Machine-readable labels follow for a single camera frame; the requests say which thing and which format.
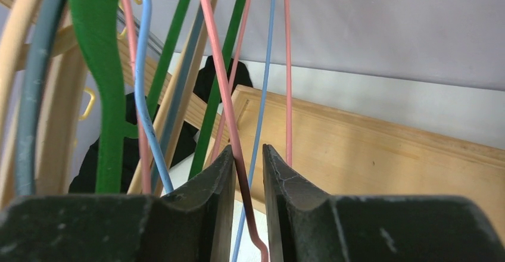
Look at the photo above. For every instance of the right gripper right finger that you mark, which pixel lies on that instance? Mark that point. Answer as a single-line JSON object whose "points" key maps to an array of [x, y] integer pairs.
{"points": [[306, 223]]}

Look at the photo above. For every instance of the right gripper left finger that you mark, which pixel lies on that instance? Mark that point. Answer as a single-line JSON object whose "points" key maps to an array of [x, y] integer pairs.
{"points": [[192, 223]]}

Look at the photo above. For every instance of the pink wire hanger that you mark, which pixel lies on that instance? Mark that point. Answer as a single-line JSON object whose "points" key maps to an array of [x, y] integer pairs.
{"points": [[230, 118], [149, 146]]}

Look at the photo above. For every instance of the wooden hanger rack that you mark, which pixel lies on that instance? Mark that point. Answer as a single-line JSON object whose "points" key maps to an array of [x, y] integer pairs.
{"points": [[410, 139]]}

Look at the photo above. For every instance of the yellow plastic hanger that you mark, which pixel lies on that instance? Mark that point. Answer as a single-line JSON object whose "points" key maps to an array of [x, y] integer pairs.
{"points": [[90, 92]]}

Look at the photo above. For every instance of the grey plastic hanger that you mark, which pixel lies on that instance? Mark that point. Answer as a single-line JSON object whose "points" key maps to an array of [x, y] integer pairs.
{"points": [[31, 95]]}

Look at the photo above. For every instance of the green plastic hanger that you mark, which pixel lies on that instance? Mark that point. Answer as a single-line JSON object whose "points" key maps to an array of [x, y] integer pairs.
{"points": [[95, 27]]}

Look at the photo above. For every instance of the beige wooden hanger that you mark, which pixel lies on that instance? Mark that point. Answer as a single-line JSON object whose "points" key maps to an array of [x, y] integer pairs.
{"points": [[13, 37]]}

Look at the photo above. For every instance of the black garment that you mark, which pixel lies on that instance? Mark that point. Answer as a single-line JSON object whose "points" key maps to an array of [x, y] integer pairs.
{"points": [[84, 182]]}

